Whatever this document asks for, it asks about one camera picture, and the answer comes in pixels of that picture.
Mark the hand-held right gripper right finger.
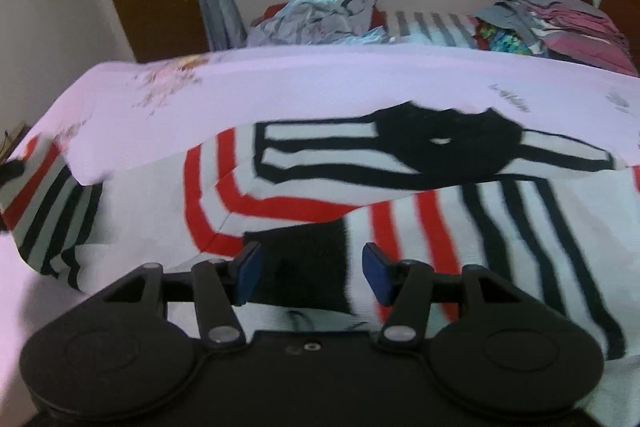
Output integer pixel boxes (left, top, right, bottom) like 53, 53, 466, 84
361, 243, 523, 353

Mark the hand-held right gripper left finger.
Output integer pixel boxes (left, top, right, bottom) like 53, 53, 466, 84
102, 241, 264, 351

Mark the red black white striped sweater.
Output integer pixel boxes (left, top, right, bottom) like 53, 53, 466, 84
0, 104, 640, 361

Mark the crumpled grey clothes pile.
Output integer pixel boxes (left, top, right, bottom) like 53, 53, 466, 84
247, 0, 391, 48

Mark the stack of folded clothes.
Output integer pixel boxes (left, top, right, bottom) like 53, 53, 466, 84
475, 0, 639, 76

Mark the pink floral bed sheet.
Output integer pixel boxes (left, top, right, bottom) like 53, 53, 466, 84
0, 44, 640, 427

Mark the grey white striped pillow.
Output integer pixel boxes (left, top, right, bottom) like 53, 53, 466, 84
384, 10, 484, 51

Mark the colourful patterned cloth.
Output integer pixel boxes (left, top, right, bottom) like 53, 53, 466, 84
479, 21, 532, 56

